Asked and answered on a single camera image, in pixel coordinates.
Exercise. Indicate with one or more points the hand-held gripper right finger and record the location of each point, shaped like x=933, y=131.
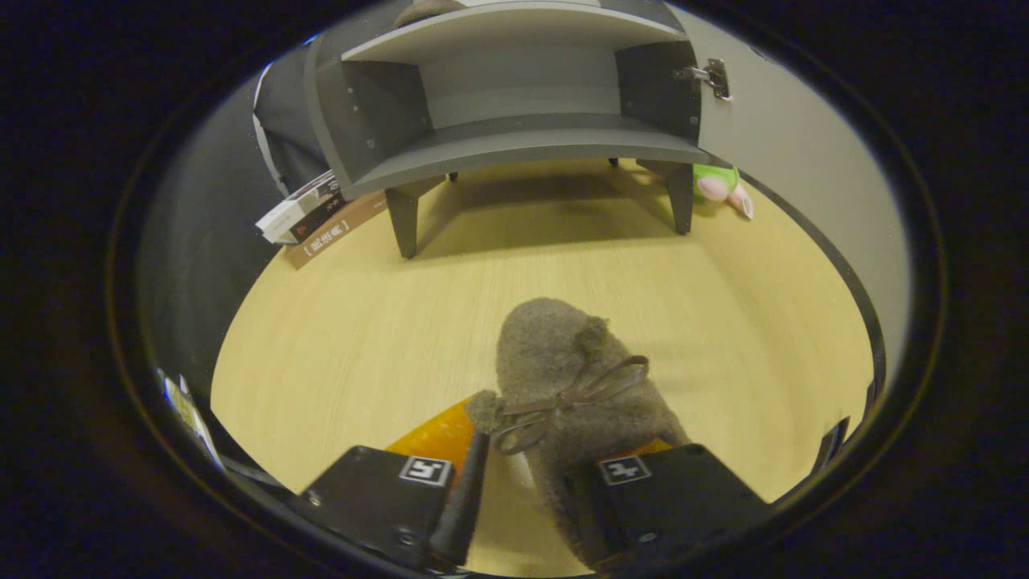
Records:
x=683, y=498

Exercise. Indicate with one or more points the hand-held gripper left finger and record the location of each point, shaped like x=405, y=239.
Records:
x=466, y=507

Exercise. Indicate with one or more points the grey shoe cabinet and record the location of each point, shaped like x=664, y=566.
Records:
x=514, y=145

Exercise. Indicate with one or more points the light grey shoe cabinet door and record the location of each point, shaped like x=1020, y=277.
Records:
x=804, y=145

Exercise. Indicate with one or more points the small black block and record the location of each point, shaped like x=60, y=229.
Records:
x=832, y=442

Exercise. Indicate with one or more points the brown book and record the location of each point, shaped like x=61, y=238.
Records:
x=334, y=233

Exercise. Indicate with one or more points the green and pink plush toy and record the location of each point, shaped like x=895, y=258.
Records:
x=719, y=185

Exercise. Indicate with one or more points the black book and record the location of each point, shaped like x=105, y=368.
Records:
x=321, y=215

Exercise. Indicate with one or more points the black backdrop cloth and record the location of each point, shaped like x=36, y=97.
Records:
x=209, y=241

